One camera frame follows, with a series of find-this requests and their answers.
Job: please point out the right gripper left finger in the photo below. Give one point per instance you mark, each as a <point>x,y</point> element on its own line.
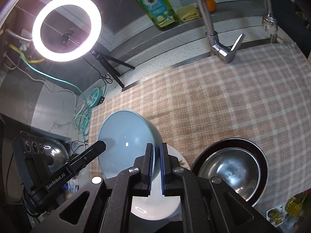
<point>103,205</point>

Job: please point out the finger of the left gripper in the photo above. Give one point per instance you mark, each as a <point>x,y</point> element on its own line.
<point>57,180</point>

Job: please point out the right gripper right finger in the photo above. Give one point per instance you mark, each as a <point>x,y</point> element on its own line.
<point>208,205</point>

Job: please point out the white plate green leaf pattern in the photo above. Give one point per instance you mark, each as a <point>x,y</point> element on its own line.
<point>156,206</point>

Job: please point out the large stainless steel bowl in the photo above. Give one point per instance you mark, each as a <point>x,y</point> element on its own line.
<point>236,143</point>

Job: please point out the light blue ceramic bowl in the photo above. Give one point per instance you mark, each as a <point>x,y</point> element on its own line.
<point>126,135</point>

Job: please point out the red steel-lined bowl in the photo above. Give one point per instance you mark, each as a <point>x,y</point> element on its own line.
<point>236,167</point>

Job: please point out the pink floral white plate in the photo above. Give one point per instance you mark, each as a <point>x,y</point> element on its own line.
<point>182,161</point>

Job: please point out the chrome kitchen faucet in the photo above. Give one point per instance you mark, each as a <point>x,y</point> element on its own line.
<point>225,53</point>

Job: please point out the steel pot lid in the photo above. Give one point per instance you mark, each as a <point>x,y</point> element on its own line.
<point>56,153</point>

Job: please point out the plaid checkered cloth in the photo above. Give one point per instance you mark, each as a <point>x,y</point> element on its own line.
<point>263,95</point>

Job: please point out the yellow sponge cloth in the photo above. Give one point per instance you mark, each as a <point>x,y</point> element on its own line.
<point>188,13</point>

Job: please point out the green dish soap bottle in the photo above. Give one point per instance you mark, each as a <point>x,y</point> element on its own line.
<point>161,13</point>

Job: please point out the orange fruit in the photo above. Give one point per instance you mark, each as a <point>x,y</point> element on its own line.
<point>211,5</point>

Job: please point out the dark knife block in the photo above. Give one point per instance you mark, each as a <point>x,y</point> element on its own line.
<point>294,18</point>

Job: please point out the ring light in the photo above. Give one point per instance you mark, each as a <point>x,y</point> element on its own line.
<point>96,24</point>

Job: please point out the flexible spray hose head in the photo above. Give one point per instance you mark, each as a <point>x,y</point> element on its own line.
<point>269,23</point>

